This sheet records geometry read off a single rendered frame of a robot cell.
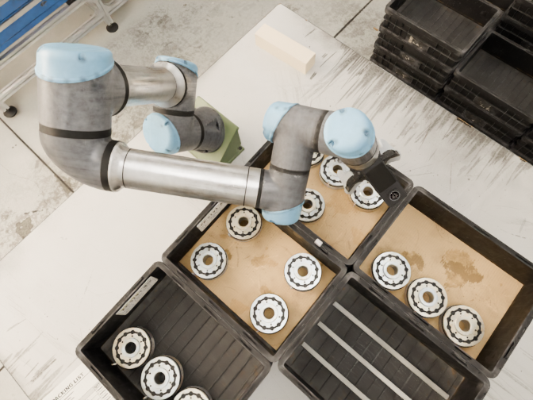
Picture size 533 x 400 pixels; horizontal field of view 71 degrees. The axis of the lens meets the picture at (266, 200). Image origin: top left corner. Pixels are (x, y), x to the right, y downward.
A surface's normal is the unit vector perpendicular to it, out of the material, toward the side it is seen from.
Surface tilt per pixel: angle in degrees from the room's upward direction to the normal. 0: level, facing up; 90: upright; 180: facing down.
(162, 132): 47
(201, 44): 0
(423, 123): 0
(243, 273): 0
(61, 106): 40
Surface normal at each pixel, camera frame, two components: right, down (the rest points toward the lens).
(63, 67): 0.09, 0.30
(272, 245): -0.06, -0.32
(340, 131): -0.36, -0.11
